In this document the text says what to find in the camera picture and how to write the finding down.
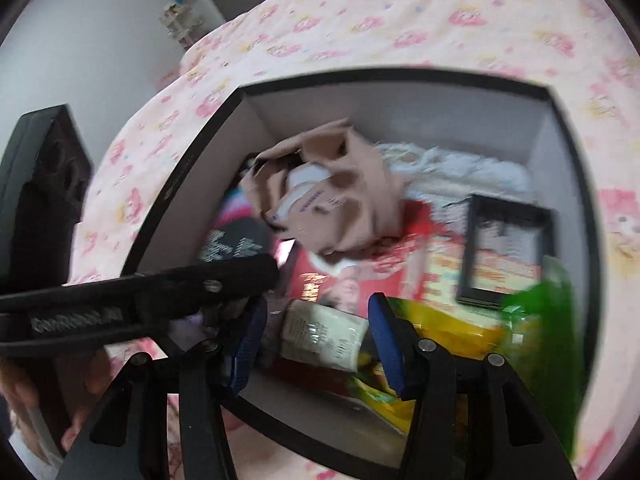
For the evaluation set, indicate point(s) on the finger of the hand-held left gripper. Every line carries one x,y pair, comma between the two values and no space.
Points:
200,282

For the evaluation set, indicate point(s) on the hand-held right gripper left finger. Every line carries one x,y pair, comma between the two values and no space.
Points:
247,355

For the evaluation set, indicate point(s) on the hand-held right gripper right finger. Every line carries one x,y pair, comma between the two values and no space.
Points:
387,350

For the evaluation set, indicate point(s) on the black storage box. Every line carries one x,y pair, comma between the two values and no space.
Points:
210,170

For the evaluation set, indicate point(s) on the beige pink cloth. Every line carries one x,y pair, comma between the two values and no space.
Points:
365,200

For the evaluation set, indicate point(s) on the person's left hand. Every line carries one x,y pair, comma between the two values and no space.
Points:
25,385

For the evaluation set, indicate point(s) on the dark grey printed sock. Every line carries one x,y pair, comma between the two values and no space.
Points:
235,245

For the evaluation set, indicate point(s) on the yellow snack packet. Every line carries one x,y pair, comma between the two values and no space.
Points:
450,335

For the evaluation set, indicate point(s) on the cream labelled packet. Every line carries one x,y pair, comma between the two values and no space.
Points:
320,335

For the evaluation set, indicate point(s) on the pink striped fabric item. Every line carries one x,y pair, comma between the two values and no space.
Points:
230,210

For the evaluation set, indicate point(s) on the red printed packet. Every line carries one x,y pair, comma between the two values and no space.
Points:
400,270

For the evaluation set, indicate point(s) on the white storage rack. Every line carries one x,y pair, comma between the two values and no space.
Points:
180,17

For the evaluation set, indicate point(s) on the pink cartoon printed blanket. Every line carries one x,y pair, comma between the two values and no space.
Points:
400,10

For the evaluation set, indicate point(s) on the black picture frame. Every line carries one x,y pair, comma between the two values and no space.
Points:
470,250

